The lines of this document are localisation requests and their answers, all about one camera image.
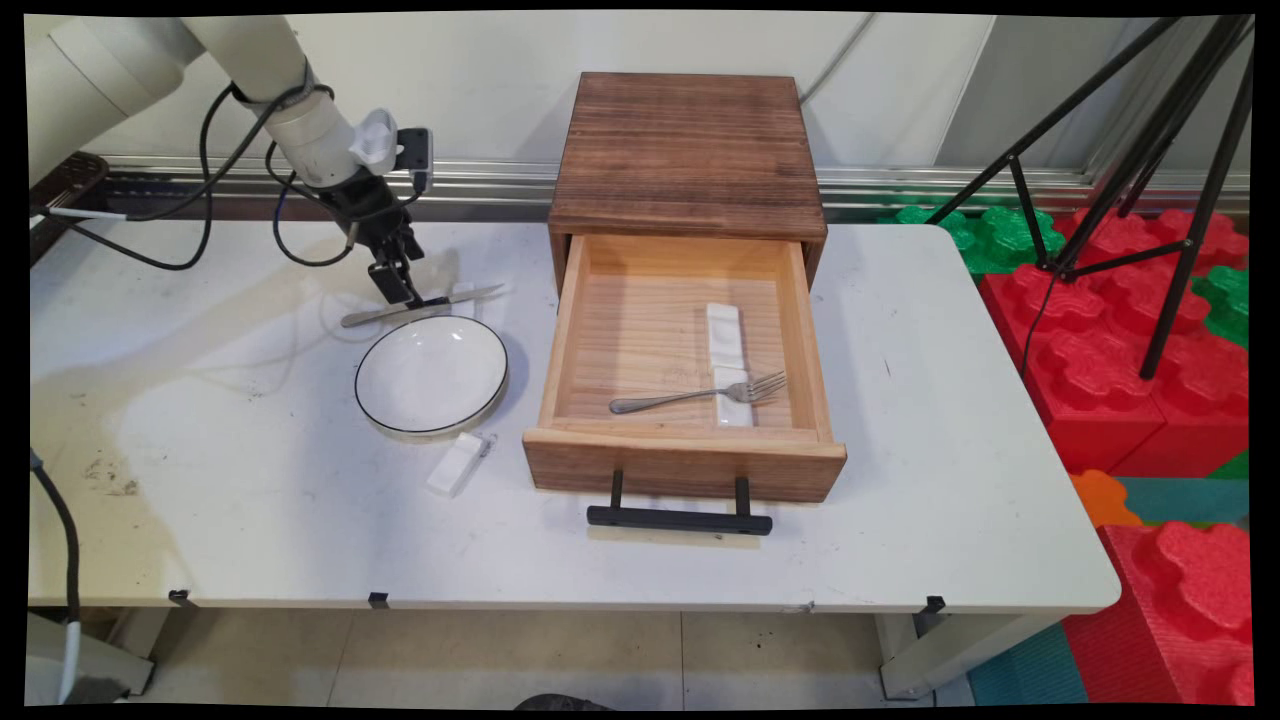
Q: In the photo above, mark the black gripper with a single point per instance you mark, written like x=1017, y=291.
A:
x=372, y=215

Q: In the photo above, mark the silver table knife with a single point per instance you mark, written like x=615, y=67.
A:
x=450, y=300

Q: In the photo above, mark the silver fork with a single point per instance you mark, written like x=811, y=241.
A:
x=670, y=398

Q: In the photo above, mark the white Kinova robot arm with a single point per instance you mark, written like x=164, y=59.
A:
x=150, y=60

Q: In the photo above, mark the white bowl black rim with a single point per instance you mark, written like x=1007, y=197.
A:
x=430, y=375

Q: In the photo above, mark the dark wooden drawer cabinet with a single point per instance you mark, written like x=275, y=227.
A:
x=690, y=150

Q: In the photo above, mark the long white cutlery rest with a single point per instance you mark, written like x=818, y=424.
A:
x=722, y=335

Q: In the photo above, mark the light wooden drawer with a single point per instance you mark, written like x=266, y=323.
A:
x=680, y=465

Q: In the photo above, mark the white table leg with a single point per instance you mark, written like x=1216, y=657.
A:
x=120, y=650
x=950, y=655

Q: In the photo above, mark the green foam block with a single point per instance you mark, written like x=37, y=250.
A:
x=1000, y=235
x=1228, y=300

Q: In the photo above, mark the large red foam block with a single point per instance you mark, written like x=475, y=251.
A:
x=1090, y=390

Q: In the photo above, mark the orange foam piece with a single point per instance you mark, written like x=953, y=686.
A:
x=1100, y=498

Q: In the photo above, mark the teal foam mat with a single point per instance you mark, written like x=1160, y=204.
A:
x=1190, y=498
x=1030, y=670

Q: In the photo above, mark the black tripod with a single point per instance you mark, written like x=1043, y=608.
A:
x=1195, y=237

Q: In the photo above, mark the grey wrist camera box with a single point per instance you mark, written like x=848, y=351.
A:
x=415, y=158

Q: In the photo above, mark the aluminium wall rail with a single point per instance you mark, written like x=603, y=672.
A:
x=900, y=185

